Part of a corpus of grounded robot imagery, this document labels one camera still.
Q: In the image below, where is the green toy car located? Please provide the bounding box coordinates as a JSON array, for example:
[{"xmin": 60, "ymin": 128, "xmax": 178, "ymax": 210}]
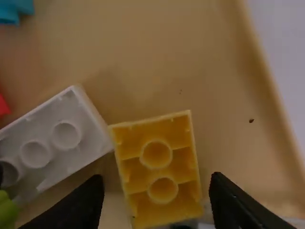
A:
[{"xmin": 0, "ymin": 189, "xmax": 21, "ymax": 229}]

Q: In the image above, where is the tan tray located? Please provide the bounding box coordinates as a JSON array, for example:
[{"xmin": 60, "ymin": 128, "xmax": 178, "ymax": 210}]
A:
[{"xmin": 0, "ymin": 0, "xmax": 305, "ymax": 229}]

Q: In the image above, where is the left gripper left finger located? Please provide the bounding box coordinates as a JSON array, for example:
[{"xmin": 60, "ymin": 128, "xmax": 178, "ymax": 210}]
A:
[{"xmin": 14, "ymin": 174, "xmax": 106, "ymax": 229}]

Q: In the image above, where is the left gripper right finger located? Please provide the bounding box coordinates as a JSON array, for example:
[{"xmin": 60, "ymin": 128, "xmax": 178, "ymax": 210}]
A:
[{"xmin": 208, "ymin": 171, "xmax": 302, "ymax": 229}]

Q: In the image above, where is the blue toy brick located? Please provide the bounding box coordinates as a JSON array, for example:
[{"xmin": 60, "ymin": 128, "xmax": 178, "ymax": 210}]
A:
[{"xmin": 0, "ymin": 0, "xmax": 35, "ymax": 26}]

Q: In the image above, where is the white toy brick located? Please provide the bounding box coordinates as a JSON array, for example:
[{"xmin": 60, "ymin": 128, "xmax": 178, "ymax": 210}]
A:
[{"xmin": 0, "ymin": 84, "xmax": 115, "ymax": 207}]

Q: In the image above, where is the red toy brick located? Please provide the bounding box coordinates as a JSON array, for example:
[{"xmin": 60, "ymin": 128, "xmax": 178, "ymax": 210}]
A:
[{"xmin": 0, "ymin": 93, "xmax": 12, "ymax": 117}]

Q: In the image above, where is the yellow toy brick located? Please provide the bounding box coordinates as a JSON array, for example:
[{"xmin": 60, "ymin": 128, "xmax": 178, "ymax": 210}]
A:
[{"xmin": 107, "ymin": 109, "xmax": 204, "ymax": 229}]

